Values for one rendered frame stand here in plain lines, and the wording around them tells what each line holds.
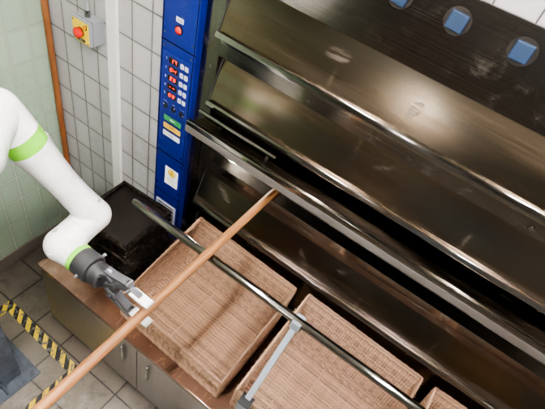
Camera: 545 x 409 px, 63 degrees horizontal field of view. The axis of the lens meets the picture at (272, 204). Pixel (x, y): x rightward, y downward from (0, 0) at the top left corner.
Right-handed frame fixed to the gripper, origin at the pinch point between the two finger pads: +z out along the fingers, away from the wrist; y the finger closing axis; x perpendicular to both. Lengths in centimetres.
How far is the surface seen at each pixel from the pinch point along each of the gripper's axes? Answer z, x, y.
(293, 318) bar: 35.5, -28.8, 1.6
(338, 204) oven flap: 27, -60, -21
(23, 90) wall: -123, -49, 12
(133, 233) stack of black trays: -41, -35, 32
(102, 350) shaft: 0.7, 15.8, -1.3
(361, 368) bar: 60, -29, 2
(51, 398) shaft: 0.9, 31.5, -1.1
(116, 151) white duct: -82, -64, 30
